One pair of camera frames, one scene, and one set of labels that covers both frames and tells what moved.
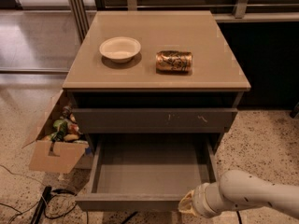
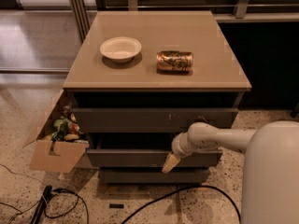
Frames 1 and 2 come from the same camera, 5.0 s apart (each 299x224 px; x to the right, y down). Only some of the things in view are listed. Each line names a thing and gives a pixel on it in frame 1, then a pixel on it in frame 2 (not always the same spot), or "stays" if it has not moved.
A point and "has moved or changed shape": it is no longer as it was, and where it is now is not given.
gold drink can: x=174 y=62 stays
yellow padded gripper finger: x=186 y=204 to x=170 y=163
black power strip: x=38 y=212 stays
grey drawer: x=146 y=172 has moved or changed shape
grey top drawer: x=155 y=120 stays
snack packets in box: x=66 y=128 stays
